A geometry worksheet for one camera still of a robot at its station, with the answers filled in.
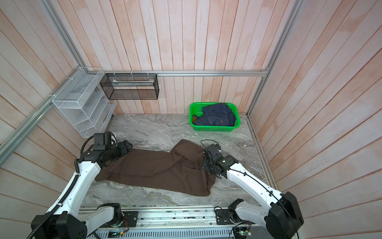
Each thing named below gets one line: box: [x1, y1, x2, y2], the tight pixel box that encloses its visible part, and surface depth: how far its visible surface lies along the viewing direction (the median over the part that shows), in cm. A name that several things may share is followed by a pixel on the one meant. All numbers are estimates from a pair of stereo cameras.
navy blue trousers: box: [192, 103, 237, 127], surface depth 112 cm
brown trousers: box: [95, 139, 217, 197], surface depth 89 cm
